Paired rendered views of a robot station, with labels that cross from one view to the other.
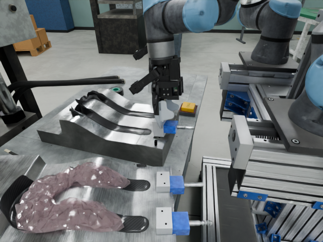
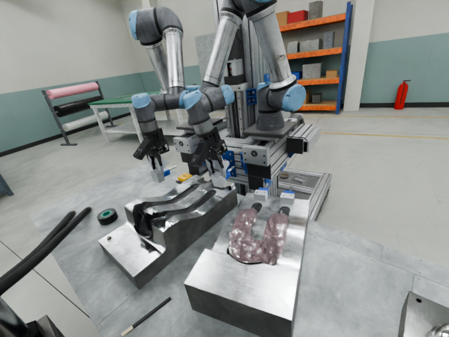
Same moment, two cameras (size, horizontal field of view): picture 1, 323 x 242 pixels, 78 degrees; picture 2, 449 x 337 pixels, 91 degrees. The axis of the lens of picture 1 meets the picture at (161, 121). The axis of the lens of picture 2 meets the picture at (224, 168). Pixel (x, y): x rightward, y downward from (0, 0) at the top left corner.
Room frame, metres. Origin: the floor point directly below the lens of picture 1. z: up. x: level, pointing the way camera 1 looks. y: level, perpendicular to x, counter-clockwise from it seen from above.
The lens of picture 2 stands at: (0.12, 0.73, 1.39)
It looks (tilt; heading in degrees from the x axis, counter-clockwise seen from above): 27 degrees down; 298
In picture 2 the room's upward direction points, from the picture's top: 8 degrees counter-clockwise
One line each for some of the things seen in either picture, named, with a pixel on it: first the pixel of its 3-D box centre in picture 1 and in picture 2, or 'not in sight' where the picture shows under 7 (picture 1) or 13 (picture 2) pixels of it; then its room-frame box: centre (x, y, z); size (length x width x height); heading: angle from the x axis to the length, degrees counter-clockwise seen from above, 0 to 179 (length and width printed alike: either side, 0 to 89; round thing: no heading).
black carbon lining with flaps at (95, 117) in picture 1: (112, 111); (175, 202); (0.64, 0.19, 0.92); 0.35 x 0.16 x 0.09; 74
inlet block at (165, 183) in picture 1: (180, 184); (263, 191); (0.35, -0.05, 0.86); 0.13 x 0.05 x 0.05; 91
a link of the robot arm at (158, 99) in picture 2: not in sight; (155, 103); (0.86, -0.09, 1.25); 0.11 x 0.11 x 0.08; 21
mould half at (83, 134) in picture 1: (111, 119); (173, 213); (0.65, 0.20, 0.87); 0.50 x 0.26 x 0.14; 74
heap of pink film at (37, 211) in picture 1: (72, 193); (258, 227); (0.29, 0.22, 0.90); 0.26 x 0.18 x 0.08; 91
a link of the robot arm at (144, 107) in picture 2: not in sight; (143, 107); (0.84, 0.01, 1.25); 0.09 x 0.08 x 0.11; 111
